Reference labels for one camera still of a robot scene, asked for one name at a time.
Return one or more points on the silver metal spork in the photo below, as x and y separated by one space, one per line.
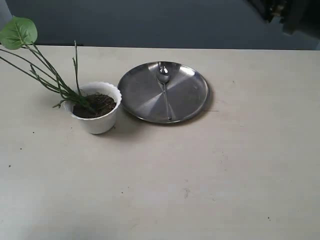
163 77

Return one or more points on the green plant stems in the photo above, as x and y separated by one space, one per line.
22 33

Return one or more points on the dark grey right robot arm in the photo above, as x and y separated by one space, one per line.
285 25

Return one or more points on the white scalloped flower pot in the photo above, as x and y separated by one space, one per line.
104 123

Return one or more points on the dark potting soil with fibers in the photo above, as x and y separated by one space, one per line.
99 105

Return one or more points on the round stainless steel plate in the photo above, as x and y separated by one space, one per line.
142 94

